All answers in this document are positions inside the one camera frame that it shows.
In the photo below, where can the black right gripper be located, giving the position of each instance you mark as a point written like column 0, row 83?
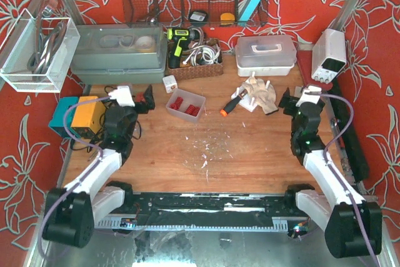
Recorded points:
column 289, row 104

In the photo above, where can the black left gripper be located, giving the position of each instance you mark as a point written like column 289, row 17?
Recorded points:
column 141, row 104

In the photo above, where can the orange black handle screwdriver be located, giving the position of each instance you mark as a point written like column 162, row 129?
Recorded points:
column 233, row 103

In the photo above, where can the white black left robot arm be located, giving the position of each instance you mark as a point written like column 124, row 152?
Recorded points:
column 71, row 212

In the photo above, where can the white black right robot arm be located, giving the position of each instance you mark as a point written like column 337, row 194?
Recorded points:
column 352, row 225

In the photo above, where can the clear plastic spring tray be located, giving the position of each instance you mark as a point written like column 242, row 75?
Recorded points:
column 188, row 98

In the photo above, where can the red spring right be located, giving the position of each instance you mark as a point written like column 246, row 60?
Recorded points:
column 192, row 110

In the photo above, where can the white power adapter cube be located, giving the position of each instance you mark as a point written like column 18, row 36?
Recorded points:
column 170, row 83

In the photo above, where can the white clear lidded case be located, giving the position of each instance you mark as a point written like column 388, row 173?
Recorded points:
column 265, row 55

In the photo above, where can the orange soldering station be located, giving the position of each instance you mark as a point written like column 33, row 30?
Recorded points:
column 86, row 121

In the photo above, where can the white bench power supply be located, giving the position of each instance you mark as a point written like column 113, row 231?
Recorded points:
column 328, row 56

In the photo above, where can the grey plastic storage box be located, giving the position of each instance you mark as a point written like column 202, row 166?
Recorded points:
column 117, row 54

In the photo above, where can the teal box device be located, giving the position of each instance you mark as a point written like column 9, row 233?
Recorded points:
column 56, row 123

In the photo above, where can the brown wicker basket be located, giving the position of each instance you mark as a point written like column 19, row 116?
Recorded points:
column 188, row 71

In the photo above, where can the yellow tape measure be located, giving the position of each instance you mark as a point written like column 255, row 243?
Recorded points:
column 227, row 19

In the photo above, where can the blue white pack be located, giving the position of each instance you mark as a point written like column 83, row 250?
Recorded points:
column 245, row 11

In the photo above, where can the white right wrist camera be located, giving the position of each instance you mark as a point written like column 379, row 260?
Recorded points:
column 310, row 94

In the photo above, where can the white peg base plate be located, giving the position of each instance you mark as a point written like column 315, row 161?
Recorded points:
column 249, row 101

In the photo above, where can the green black cordless drill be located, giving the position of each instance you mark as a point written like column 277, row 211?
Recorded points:
column 181, row 38

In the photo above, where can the black wire wall basket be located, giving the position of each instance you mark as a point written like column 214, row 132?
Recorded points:
column 175, row 13

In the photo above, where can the clear acrylic wall box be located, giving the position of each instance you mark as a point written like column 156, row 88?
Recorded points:
column 36, row 55

